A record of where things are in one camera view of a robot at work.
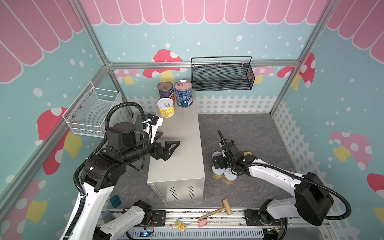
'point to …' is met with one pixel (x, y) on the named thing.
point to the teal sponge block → (115, 201)
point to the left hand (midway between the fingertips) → (169, 142)
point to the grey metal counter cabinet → (180, 178)
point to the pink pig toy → (203, 222)
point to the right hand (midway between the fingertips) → (218, 158)
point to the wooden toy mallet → (227, 207)
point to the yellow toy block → (180, 225)
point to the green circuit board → (148, 233)
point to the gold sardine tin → (246, 153)
